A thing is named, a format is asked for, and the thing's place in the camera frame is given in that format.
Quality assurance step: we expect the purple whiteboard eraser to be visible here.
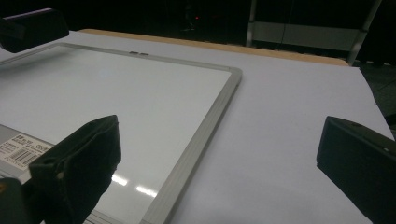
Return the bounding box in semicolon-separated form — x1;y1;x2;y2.
0;7;70;54

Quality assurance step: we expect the silver framed whiteboard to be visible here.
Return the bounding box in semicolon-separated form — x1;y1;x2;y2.
0;41;244;224

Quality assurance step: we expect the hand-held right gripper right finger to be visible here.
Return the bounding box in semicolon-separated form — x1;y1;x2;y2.
316;115;396;224

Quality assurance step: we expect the dark device with red light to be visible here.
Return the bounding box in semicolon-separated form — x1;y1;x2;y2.
181;3;202;32

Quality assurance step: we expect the white barcode label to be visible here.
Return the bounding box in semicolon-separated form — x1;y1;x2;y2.
0;133;53;172

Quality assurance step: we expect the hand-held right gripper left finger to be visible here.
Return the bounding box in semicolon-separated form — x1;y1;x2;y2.
28;114;122;224

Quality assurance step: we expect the metal stand frame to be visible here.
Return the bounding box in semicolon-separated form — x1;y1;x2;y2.
246;0;383;67

